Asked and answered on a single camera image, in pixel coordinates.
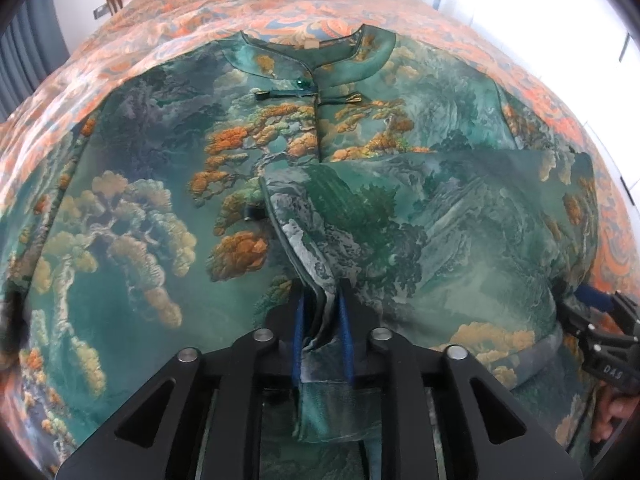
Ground white wardrobe doors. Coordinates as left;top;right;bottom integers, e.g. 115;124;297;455
440;0;640;126

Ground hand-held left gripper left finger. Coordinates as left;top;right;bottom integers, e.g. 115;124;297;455
55;291;308;480

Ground grey blue curtain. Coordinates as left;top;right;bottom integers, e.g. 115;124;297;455
0;0;71;123

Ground green landscape print robe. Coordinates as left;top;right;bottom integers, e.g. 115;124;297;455
0;25;618;463

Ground orange floral bedspread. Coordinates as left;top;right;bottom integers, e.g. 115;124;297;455
0;0;640;311

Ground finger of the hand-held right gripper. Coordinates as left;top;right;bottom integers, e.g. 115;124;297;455
575;282;618;314

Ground person's right hand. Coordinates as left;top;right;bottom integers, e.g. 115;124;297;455
590;384;633;444

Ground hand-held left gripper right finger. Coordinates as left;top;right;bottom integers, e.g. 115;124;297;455
339;280;585;480

